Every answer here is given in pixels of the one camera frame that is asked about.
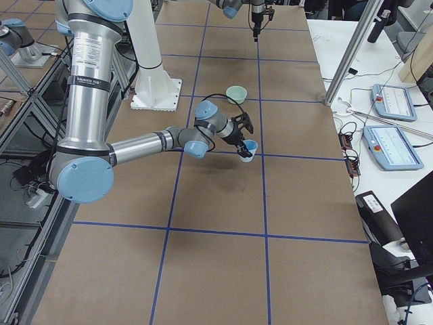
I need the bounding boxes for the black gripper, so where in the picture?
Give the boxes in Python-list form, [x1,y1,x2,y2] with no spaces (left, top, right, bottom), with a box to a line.
[223,123,253,158]
[251,12,264,43]

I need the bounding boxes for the light blue paper cup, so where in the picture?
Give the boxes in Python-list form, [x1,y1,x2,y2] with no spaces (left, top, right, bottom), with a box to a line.
[238,139,258,163]

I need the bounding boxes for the green ceramic bowl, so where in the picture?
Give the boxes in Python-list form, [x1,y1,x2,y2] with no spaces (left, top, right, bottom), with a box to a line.
[225,85,248,104]

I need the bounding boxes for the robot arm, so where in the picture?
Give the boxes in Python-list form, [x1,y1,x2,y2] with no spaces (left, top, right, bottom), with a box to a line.
[207,0,275,43]
[49,1,254,204]

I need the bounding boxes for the black water bottle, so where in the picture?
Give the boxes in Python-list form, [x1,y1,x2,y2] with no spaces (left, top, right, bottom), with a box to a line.
[367,9,391,43]

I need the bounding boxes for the brown paper table mat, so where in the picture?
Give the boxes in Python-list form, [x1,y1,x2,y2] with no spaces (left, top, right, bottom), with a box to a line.
[32,1,387,324]

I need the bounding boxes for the long metal rod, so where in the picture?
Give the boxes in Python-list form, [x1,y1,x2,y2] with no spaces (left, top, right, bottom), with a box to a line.
[346,108,433,139]

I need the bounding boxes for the near teach pendant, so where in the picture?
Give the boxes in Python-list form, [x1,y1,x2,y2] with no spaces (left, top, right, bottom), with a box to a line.
[363,125,424,171]

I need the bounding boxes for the teach pendant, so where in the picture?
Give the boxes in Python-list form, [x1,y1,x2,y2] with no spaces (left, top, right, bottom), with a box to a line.
[371,84,417,122]
[363,125,424,171]

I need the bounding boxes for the far teach pendant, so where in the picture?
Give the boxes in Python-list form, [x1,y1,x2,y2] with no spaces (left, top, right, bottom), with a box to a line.
[371,84,417,122]

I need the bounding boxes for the black computer monitor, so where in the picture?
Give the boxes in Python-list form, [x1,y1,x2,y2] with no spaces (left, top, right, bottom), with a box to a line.
[391,172,432,264]

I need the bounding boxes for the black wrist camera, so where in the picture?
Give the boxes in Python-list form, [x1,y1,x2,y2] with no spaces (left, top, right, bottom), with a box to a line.
[263,6,275,22]
[231,111,254,134]

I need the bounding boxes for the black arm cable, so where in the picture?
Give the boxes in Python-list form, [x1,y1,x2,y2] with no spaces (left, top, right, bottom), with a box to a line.
[185,93,248,153]

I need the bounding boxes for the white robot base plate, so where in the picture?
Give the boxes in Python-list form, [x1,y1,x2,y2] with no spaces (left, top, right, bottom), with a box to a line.
[131,77,182,112]

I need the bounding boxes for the aluminium frame post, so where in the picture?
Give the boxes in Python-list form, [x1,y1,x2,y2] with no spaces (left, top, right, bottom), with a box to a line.
[323,0,383,106]

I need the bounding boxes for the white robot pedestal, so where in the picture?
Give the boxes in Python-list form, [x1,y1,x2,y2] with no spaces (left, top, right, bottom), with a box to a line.
[127,0,170,84]

